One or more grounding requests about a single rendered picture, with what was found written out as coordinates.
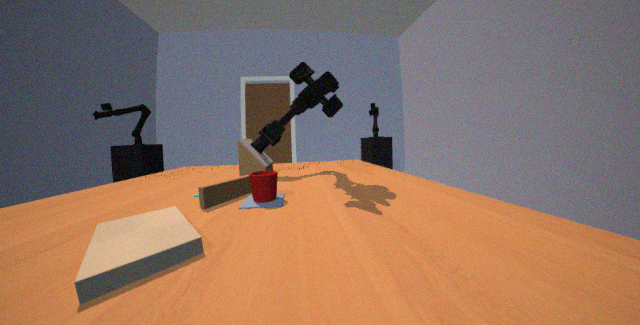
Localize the red cup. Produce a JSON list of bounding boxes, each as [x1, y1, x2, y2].
[[249, 170, 278, 203]]

